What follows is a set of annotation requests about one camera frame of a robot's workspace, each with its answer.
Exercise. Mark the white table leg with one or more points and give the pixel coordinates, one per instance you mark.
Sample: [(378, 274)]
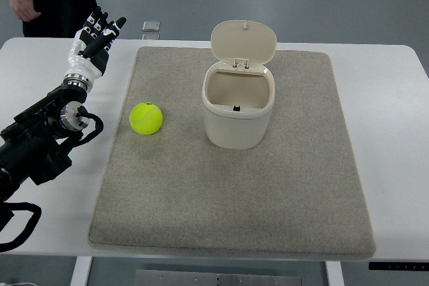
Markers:
[(81, 271), (334, 273)]

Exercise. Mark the beige lidded bin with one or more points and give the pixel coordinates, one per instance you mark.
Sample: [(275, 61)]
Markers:
[(238, 91)]

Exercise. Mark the metal plate under table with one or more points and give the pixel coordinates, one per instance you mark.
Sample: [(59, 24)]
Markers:
[(155, 277)]

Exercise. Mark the white table leg right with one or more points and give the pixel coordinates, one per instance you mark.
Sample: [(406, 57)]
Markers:
[(334, 273)]

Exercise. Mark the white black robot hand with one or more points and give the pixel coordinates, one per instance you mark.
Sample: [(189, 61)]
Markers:
[(89, 52)]

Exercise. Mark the grey felt mat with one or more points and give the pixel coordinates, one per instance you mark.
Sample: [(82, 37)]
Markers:
[(296, 194)]

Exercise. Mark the silver floor socket plate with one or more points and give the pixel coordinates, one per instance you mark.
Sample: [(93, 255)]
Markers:
[(151, 26)]

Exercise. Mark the black table control panel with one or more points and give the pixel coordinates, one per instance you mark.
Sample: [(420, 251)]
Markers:
[(398, 266)]

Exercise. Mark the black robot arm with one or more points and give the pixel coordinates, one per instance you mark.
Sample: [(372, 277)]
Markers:
[(38, 142)]

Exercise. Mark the white table leg left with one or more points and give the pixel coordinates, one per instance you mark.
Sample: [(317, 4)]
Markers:
[(81, 271)]

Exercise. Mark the yellow tennis ball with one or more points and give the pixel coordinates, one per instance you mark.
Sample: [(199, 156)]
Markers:
[(146, 118)]

